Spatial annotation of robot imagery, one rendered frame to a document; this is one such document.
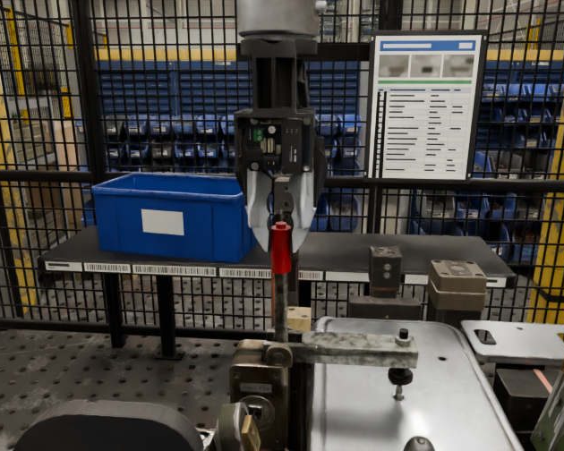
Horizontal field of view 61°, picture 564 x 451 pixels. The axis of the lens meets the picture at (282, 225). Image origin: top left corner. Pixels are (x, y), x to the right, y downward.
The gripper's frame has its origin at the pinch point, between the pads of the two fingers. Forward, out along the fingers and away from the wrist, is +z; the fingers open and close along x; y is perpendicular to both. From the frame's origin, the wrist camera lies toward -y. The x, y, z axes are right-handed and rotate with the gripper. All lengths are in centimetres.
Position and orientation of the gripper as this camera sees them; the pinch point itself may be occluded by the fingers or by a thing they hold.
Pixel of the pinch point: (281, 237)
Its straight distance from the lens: 52.6
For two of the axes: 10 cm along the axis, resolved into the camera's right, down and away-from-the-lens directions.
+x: 10.0, 0.3, -0.9
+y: -0.9, 2.9, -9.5
